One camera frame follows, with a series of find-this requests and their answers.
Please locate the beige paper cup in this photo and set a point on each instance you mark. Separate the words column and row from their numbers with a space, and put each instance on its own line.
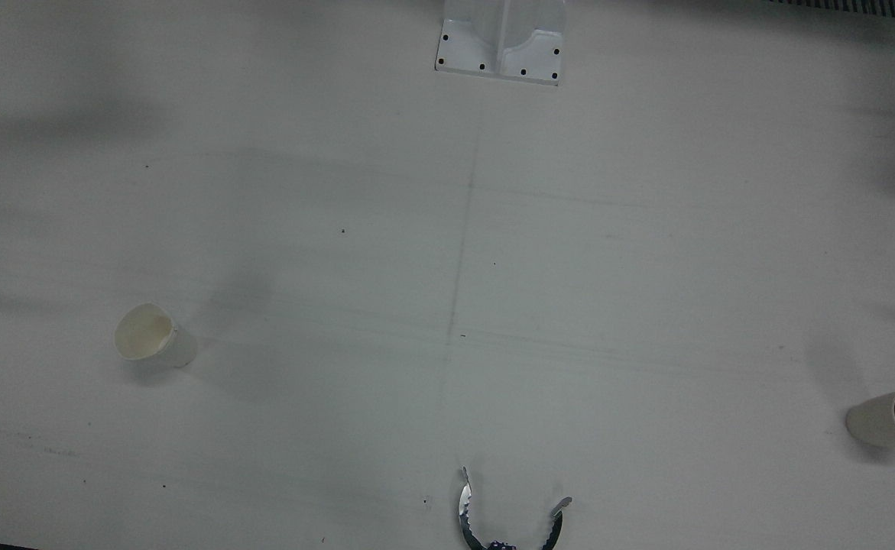
column 871, row 420

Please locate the metal claw grabber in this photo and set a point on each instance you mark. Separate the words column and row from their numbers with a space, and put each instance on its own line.
column 464, row 519

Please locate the white mounting bracket base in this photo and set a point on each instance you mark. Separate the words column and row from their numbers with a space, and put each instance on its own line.
column 531, row 53

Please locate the white paper cup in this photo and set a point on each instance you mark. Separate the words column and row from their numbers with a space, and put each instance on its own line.
column 176, row 345

